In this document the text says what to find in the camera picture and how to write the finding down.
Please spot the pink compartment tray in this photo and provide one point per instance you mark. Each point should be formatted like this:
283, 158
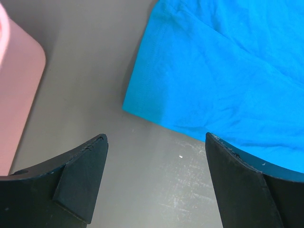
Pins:
22, 62

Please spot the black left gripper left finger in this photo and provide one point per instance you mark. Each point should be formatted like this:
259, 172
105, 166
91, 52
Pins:
58, 193

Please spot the blue t shirt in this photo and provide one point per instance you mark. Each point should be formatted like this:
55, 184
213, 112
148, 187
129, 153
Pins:
234, 68

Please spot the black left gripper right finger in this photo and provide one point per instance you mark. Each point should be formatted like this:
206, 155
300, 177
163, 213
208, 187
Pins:
251, 192

